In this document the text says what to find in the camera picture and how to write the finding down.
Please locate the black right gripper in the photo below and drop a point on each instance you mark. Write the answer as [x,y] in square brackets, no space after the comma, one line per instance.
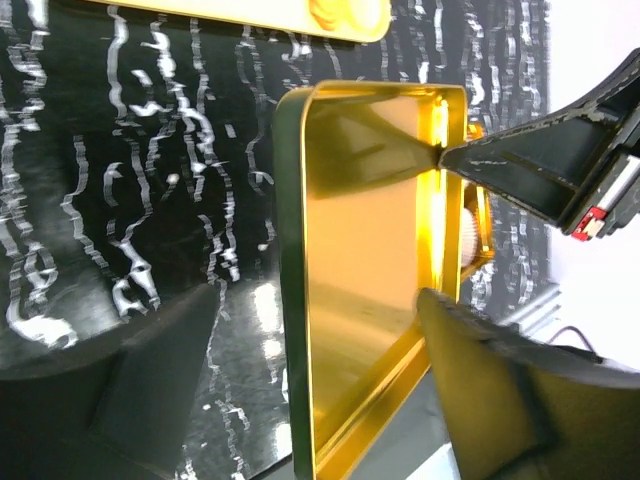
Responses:
[577,168]

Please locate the yellow plastic tray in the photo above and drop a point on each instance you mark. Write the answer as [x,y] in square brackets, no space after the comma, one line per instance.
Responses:
[363,21]

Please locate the white paper cup front left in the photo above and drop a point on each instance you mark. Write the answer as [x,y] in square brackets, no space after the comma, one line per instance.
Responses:
[469,237]

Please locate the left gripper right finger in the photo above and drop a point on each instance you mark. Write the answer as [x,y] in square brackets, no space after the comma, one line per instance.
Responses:
[518,409]

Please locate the gold cookie tin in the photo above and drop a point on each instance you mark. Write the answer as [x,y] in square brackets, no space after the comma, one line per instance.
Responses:
[476,199]

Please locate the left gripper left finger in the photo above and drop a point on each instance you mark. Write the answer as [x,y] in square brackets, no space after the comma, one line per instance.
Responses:
[115,406]

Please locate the gold tin lid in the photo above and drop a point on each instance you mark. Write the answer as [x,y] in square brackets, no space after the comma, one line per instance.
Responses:
[365,220]

